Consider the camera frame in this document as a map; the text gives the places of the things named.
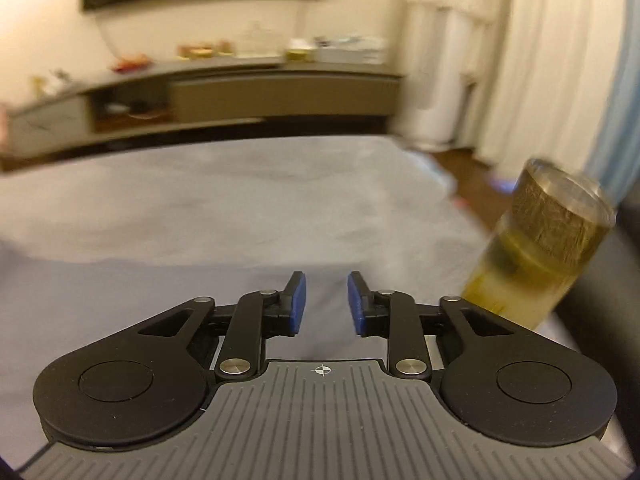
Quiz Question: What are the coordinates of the grey garment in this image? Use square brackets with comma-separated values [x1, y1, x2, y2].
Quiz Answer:
[0, 244, 582, 466]

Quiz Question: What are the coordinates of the grey bed cover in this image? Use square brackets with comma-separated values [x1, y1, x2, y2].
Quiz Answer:
[1, 136, 487, 294]

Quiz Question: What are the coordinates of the yellow glass jar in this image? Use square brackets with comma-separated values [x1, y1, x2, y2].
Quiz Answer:
[462, 158, 616, 330]

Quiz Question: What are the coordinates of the long grey TV cabinet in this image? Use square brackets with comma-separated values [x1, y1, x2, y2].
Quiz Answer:
[6, 56, 402, 159]

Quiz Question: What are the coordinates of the clear storage box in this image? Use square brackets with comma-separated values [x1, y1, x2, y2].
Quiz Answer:
[314, 35, 388, 65]

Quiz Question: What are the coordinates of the blue curtain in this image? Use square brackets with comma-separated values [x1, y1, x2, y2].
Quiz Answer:
[587, 0, 639, 204]

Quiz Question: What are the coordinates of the white curtain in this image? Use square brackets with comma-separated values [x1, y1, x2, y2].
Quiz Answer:
[395, 0, 626, 180]

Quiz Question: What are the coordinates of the red fruit plate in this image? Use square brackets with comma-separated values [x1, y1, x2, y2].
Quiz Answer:
[111, 54, 153, 74]

